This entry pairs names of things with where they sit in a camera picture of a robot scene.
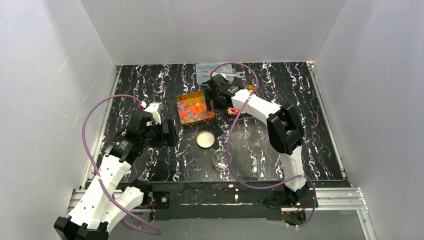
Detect tin of orange gummy candies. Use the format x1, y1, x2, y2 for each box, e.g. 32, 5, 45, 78
176, 91, 216, 129

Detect tin of multicolour star candies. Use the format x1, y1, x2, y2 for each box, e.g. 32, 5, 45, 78
226, 88, 266, 122

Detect translucent plastic scoop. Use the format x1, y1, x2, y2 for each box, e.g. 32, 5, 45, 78
248, 131, 263, 180

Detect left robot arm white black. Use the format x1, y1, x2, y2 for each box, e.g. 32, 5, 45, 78
54, 110, 178, 240

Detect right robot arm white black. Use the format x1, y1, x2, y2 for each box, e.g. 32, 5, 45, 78
205, 73, 309, 205

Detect silver wrench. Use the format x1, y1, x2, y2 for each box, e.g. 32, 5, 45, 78
201, 70, 245, 78

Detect clear plastic parts box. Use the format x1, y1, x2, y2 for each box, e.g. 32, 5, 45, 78
195, 62, 235, 86

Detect cream round jar lid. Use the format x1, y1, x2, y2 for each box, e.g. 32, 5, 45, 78
196, 131, 215, 149

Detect clear glass jar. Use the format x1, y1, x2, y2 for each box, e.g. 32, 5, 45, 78
212, 148, 229, 172

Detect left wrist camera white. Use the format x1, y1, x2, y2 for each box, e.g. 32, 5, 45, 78
144, 102, 162, 124

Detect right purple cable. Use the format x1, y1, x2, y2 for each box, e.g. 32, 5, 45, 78
209, 62, 318, 228

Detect purple cable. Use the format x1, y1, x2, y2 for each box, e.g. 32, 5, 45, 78
81, 94, 163, 236
209, 62, 318, 228

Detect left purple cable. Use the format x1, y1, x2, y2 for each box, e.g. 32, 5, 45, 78
81, 94, 163, 236

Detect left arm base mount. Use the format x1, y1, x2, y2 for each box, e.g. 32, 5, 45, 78
135, 191, 171, 210

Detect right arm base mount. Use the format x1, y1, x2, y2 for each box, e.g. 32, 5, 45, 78
263, 187, 319, 228

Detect aluminium frame rail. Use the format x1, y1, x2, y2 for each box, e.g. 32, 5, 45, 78
67, 187, 369, 213

